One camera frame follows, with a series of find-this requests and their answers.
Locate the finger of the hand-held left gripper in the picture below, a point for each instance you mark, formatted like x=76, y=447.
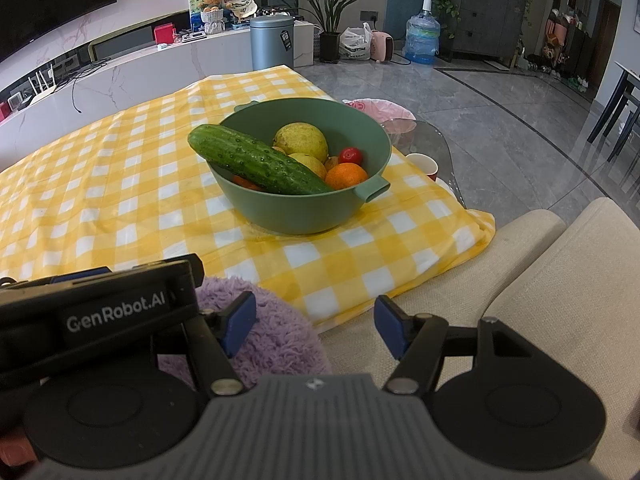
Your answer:
x=80, y=275

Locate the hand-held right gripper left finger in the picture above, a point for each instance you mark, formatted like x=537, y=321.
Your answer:
x=240, y=321

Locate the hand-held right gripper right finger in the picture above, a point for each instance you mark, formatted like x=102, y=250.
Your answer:
x=390, y=326

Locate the green colander bowl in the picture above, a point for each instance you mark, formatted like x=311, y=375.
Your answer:
x=290, y=215

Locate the green cucumber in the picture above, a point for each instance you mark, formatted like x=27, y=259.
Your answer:
x=250, y=157

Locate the yellow-green pear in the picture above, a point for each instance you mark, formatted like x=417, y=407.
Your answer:
x=307, y=165
x=301, y=142

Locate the red cherry tomato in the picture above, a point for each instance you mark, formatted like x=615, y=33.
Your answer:
x=350, y=155

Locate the person's left hand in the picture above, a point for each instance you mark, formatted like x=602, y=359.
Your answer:
x=10, y=452

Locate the purple fluffy cushion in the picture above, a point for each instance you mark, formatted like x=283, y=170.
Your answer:
x=275, y=340

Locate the yellow checkered cloth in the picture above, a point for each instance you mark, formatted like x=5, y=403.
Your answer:
x=125, y=185

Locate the red cup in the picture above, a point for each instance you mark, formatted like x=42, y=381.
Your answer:
x=425, y=165

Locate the magenta box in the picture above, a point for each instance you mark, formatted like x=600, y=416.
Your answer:
x=4, y=110

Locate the small white device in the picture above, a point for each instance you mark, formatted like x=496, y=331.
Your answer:
x=18, y=101

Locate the glass side table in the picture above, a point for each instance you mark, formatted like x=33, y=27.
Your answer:
x=440, y=145

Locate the white router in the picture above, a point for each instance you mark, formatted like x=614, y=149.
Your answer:
x=42, y=82

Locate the white marble television cabinet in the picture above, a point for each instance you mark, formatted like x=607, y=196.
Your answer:
x=125, y=80

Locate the pink plate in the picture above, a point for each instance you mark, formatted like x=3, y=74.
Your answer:
x=385, y=110

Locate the red box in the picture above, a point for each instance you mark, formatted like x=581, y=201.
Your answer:
x=164, y=34

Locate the black television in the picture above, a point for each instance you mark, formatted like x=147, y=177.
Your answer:
x=50, y=0

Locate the pink heater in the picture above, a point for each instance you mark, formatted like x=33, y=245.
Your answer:
x=384, y=46

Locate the grey trash can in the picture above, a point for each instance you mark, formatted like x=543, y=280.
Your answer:
x=271, y=42

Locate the white plastic bag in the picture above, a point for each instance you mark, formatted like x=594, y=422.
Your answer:
x=356, y=42

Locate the potted long-leaf plant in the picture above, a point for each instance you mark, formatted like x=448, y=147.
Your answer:
x=329, y=45

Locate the blue water jug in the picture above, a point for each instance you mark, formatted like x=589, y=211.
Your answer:
x=422, y=37

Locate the printed picture board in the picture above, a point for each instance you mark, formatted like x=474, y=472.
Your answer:
x=195, y=2

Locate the teddy bear in white basket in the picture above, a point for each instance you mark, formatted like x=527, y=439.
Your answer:
x=212, y=2

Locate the printed round fan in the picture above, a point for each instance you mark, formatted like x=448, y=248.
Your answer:
x=241, y=5

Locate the dark dining chair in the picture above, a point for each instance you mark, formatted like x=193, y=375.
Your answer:
x=620, y=110

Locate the dark grey cabinet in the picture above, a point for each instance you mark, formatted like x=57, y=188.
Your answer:
x=490, y=20

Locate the cluttered dark shelf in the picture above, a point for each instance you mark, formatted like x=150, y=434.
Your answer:
x=560, y=35

